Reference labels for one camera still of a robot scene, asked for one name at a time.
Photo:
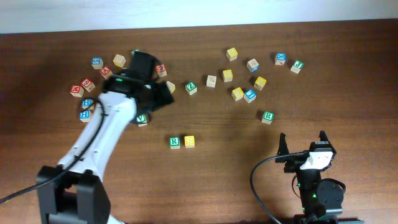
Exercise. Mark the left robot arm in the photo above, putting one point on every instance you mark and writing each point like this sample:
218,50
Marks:
73,191

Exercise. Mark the red A block upper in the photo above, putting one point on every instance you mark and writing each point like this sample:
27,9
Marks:
105,72

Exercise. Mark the plain wood block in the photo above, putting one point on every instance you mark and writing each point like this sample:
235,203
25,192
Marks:
119,60
170,86

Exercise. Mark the blue picture block right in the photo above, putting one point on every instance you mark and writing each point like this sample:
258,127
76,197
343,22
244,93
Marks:
250,96

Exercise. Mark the green L block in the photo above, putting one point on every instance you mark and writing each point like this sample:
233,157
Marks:
134,51

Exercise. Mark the plain wood block top left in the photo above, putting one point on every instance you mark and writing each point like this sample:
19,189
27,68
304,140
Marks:
119,60

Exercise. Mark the red M block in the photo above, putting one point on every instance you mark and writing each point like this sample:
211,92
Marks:
77,91

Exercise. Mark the red 9 block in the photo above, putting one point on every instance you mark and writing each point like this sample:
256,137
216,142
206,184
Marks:
88,85

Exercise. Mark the yellow S block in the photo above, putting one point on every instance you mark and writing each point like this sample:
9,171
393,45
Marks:
189,141
227,75

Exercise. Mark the green V block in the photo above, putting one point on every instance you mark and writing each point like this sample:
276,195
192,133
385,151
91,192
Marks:
141,120

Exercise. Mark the blue block far left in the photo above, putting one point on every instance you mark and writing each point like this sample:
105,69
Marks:
97,63

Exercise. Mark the yellow block top right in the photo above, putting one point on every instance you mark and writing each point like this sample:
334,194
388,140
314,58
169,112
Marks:
232,54

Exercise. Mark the lower blue H block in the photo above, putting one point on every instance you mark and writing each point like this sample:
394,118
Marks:
85,116

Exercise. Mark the white picture block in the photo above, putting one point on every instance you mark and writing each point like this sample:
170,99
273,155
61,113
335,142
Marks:
211,81

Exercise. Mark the blue X block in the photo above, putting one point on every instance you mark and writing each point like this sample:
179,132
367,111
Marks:
280,58

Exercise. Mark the red picture block centre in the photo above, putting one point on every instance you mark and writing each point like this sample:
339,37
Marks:
161,70

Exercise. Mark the yellow block beside blue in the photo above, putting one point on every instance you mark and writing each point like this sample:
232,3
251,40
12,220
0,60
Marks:
237,93

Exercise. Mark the plain wood block centre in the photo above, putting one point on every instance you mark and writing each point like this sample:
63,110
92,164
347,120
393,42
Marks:
170,86

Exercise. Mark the blue h block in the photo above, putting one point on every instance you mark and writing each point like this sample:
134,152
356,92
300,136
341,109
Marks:
88,104
85,116

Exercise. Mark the green Z block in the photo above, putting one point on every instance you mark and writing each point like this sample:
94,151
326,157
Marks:
191,88

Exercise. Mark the upper blue H block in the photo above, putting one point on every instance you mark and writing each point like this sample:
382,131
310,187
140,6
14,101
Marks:
88,104

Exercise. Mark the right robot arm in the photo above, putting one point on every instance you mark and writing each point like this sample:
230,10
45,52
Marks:
321,198

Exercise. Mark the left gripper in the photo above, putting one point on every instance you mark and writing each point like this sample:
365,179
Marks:
161,94

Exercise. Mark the green J block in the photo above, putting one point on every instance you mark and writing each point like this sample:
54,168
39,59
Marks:
297,66

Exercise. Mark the wood block blue side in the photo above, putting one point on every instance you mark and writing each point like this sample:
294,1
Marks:
252,65

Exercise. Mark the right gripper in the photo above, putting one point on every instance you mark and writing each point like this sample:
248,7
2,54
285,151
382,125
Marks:
292,165

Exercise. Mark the green r block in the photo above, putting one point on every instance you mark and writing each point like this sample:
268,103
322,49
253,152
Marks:
174,142
267,117

